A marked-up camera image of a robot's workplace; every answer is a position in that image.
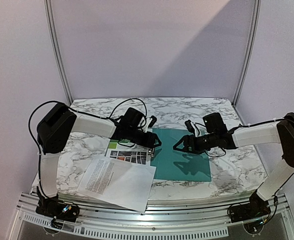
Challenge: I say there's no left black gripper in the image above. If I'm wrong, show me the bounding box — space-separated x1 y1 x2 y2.
126 126 161 149

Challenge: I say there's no teal file folder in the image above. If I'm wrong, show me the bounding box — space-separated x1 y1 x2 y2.
151 128 211 182

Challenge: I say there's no green map flyer sheet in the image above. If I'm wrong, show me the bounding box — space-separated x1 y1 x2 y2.
105 139 151 166

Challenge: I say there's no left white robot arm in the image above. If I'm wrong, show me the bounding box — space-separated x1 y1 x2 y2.
34 102 162 217

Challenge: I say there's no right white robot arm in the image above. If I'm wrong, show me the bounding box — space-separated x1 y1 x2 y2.
173 112 294 218

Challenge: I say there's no white text paper sheet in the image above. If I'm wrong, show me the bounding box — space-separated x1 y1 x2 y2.
76 155 156 213

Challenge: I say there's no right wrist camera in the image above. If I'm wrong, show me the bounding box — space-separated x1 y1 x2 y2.
185 120 199 137

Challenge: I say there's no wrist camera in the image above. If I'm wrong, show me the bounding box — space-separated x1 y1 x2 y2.
143 115 157 133
185 120 199 137

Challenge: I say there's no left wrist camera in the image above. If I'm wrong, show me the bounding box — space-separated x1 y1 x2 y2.
143 115 157 133

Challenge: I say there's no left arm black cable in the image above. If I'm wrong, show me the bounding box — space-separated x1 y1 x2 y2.
27 97 148 201

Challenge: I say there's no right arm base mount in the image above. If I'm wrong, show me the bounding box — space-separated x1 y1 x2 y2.
227 196 279 226

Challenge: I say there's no aluminium front rail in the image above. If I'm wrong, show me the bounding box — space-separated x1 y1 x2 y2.
8 192 294 240

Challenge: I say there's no right aluminium frame post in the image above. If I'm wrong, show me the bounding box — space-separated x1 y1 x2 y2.
232 0 261 107

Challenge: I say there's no aluminium frame post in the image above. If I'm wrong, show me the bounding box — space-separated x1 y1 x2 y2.
232 0 261 107
44 0 73 105

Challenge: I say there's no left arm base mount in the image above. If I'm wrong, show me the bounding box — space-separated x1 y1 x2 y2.
35 187 80 222

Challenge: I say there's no left aluminium frame post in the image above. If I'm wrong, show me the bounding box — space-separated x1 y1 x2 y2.
44 0 73 105

